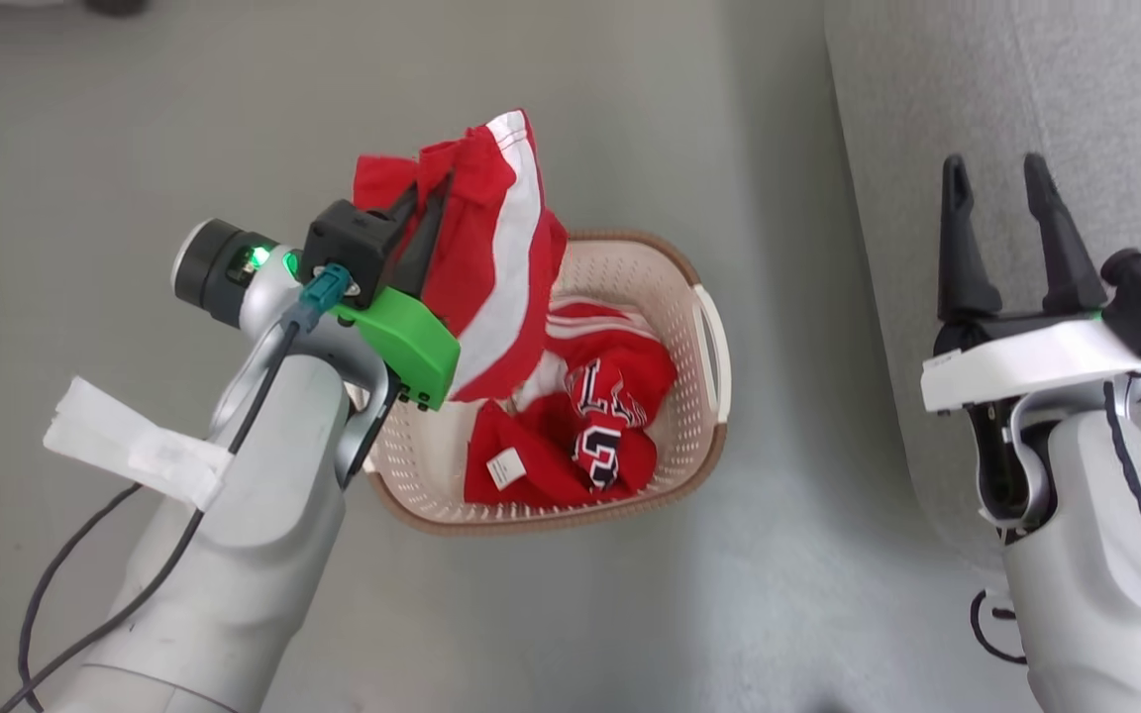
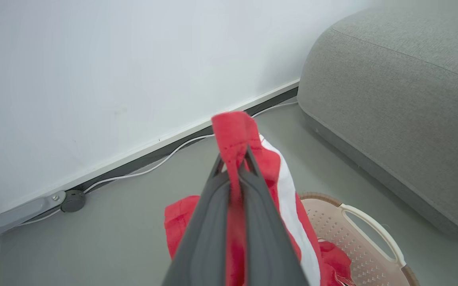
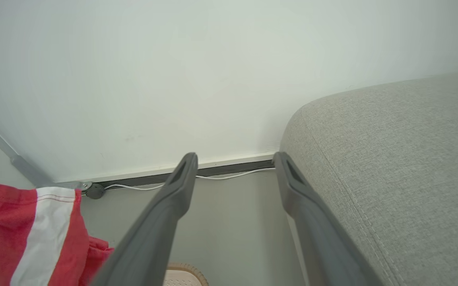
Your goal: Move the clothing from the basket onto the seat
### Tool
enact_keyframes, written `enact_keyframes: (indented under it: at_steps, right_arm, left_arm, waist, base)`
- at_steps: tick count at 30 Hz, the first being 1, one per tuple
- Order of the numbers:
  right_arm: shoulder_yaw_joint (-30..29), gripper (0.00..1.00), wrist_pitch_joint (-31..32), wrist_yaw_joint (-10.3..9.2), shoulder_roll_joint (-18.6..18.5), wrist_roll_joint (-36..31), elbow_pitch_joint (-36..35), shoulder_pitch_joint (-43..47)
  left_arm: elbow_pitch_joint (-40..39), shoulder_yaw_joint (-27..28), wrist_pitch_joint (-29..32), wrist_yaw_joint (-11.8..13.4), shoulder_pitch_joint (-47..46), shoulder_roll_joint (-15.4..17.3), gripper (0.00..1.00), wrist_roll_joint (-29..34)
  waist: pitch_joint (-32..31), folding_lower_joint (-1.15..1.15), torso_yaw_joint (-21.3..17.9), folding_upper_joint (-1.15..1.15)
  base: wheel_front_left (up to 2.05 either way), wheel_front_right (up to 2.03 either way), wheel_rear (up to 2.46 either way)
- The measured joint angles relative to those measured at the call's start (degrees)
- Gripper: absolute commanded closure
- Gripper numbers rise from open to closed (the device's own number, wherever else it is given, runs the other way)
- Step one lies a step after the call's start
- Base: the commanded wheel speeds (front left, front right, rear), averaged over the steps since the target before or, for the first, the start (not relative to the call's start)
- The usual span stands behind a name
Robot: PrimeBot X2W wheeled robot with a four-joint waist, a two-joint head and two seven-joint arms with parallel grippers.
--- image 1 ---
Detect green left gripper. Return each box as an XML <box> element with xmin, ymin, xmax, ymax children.
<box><xmin>331</xmin><ymin>178</ymin><xmax>462</xmax><ymax>412</ymax></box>

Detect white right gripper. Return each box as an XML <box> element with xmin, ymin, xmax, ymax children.
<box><xmin>921</xmin><ymin>153</ymin><xmax>1141</xmax><ymax>414</ymax></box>

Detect red white striped shorts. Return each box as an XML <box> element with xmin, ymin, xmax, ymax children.
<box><xmin>353</xmin><ymin>109</ymin><xmax>569</xmax><ymax>403</ymax></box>

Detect red jersey with number print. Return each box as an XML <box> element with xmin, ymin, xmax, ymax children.
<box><xmin>464</xmin><ymin>297</ymin><xmax>678</xmax><ymax>509</ymax></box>

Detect cream perforated laundry basket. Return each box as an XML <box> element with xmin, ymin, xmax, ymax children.
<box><xmin>363</xmin><ymin>230</ymin><xmax>733</xmax><ymax>538</ymax></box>

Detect grey fabric sofa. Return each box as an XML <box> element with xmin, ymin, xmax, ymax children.
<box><xmin>823</xmin><ymin>0</ymin><xmax>1141</xmax><ymax>595</ymax></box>

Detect white tape label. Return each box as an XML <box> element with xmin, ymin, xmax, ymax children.
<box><xmin>43</xmin><ymin>376</ymin><xmax>235</xmax><ymax>512</ymax></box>

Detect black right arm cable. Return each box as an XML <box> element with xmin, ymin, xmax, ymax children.
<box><xmin>970</xmin><ymin>381</ymin><xmax>1141</xmax><ymax>666</ymax></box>

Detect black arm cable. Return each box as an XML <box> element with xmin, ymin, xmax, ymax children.
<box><xmin>970</xmin><ymin>381</ymin><xmax>1141</xmax><ymax>666</ymax></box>
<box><xmin>0</xmin><ymin>262</ymin><xmax>403</xmax><ymax>713</ymax></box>

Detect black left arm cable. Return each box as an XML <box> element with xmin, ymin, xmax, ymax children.
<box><xmin>0</xmin><ymin>262</ymin><xmax>403</xmax><ymax>713</ymax></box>

